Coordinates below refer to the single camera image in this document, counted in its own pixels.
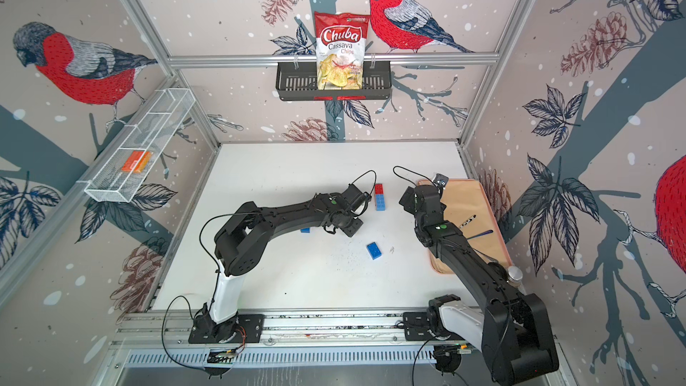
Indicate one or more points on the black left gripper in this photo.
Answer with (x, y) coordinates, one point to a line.
(352, 231)

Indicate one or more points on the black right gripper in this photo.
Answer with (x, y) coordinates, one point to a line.
(408, 196)

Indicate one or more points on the light blue long lego brick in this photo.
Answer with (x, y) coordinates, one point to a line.
(379, 201)

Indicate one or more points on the blue square lego brick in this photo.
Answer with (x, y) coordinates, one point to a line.
(373, 250)

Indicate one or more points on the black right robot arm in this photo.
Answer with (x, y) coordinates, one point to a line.
(511, 330)

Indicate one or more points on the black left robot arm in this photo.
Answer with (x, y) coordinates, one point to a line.
(240, 244)

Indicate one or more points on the tan wooden tray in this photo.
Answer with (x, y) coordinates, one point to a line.
(464, 198)

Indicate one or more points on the metal fork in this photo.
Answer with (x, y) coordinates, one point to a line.
(467, 221)

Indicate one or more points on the purple spoon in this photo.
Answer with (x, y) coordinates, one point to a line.
(481, 234)

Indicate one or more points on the clear bottle black cap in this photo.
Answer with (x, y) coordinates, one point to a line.
(514, 276)

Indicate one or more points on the Chuba cassava chips bag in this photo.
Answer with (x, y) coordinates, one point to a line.
(340, 45)

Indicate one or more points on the orange red block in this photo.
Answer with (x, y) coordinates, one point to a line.
(137, 162)

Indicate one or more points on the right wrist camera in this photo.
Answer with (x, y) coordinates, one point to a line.
(440, 181)

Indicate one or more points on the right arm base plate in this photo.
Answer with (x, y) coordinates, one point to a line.
(421, 326)

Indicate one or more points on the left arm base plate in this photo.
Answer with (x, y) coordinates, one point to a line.
(238, 329)

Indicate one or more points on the black wire basket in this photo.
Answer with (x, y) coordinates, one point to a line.
(298, 82)

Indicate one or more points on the white wire shelf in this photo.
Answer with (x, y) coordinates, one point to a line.
(150, 129)

